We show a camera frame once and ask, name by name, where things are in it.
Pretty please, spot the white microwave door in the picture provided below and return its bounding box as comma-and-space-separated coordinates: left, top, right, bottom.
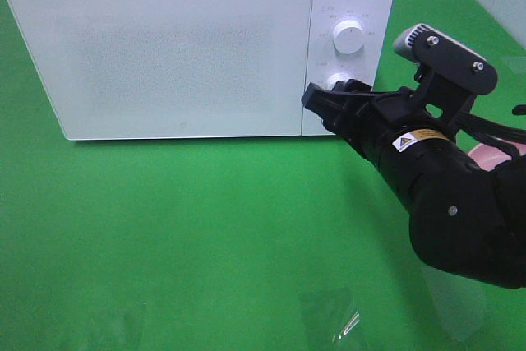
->
8, 0, 311, 141

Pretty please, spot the upper white microwave knob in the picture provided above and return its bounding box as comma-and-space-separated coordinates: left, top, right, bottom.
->
332, 19, 365, 55

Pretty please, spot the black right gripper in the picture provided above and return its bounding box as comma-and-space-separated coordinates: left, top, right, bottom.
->
301, 79, 446, 158

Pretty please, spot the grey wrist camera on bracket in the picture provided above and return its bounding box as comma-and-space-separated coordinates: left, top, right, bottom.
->
393, 23, 498, 124

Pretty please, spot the lower white microwave knob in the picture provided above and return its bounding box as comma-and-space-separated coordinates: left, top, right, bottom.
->
324, 72, 352, 91

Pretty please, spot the white microwave knob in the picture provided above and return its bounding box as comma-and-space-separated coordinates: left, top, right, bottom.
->
332, 19, 365, 55
324, 72, 352, 91

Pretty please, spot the pink round plate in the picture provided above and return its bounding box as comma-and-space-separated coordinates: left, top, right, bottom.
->
466, 143, 511, 171

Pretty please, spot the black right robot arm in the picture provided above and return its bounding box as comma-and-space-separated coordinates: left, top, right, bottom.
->
302, 80, 525, 289

